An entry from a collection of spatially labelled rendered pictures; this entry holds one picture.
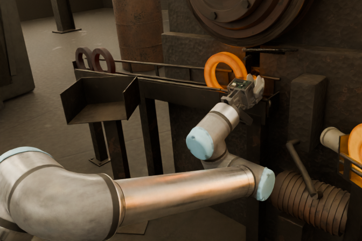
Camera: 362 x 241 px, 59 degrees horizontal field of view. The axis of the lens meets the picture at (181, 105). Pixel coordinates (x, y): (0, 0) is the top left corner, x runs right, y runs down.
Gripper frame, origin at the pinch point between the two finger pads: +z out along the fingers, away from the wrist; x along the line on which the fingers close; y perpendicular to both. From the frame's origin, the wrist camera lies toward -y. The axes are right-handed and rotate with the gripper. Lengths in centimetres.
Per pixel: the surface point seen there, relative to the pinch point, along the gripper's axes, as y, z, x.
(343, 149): -1.4, -18.1, -33.9
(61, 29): -142, 216, 648
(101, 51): 2, -2, 94
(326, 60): 7.3, 7.2, -19.9
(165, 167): -77, -8, 75
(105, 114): -5, -34, 55
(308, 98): 2.0, -5.5, -19.4
